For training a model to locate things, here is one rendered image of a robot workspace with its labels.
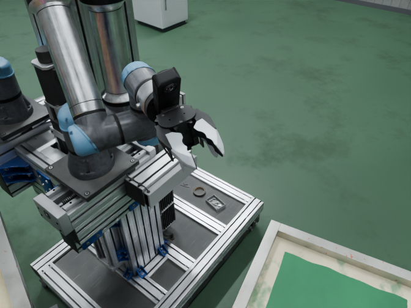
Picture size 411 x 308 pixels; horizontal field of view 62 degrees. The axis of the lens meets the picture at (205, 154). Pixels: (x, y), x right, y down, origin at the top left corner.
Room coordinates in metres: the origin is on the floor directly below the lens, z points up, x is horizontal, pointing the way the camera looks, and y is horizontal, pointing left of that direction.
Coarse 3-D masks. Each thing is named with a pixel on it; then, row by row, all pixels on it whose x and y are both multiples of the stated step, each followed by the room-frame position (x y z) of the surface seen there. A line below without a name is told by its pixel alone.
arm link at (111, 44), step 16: (80, 0) 0.89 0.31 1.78; (96, 0) 0.87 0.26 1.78; (112, 0) 0.88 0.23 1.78; (96, 16) 0.89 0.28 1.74; (112, 16) 0.89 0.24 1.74; (96, 32) 0.89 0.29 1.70; (112, 32) 0.89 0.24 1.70; (112, 48) 0.88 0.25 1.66; (112, 64) 0.88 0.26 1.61; (112, 80) 0.88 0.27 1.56; (112, 96) 0.88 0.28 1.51; (112, 112) 0.87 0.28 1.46
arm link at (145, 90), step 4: (144, 84) 0.63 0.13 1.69; (148, 84) 0.63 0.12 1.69; (140, 88) 0.63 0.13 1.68; (144, 88) 0.62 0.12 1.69; (148, 88) 0.62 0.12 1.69; (152, 88) 0.61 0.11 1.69; (140, 92) 0.62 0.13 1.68; (144, 92) 0.61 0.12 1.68; (148, 92) 0.60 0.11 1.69; (152, 92) 0.60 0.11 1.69; (136, 96) 0.62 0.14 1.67; (140, 96) 0.61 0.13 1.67; (144, 96) 0.60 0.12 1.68; (148, 96) 0.60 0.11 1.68; (136, 100) 0.62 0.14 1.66; (140, 100) 0.61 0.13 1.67; (144, 100) 0.59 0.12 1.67; (136, 104) 0.61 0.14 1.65; (140, 104) 0.60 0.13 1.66; (144, 112) 0.59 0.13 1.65
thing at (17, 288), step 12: (0, 216) 0.63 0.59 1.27; (0, 228) 0.60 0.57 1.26; (0, 240) 0.56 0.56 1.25; (0, 252) 0.53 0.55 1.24; (12, 252) 0.53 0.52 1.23; (0, 264) 0.50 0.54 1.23; (12, 264) 0.50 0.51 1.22; (12, 276) 0.47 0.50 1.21; (12, 288) 0.45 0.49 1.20; (24, 288) 0.45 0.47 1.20; (12, 300) 0.42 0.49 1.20; (24, 300) 0.42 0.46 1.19
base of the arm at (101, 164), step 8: (72, 152) 0.81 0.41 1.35; (104, 152) 0.84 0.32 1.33; (112, 152) 0.89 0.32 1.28; (72, 160) 0.81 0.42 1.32; (80, 160) 0.80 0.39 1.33; (88, 160) 0.80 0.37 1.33; (96, 160) 0.81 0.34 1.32; (104, 160) 0.83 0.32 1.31; (112, 160) 0.85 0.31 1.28; (72, 168) 0.80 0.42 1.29; (80, 168) 0.79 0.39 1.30; (88, 168) 0.80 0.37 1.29; (96, 168) 0.80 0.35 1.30; (104, 168) 0.81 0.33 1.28; (112, 168) 0.84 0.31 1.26; (80, 176) 0.79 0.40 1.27; (88, 176) 0.79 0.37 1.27; (96, 176) 0.79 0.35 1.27
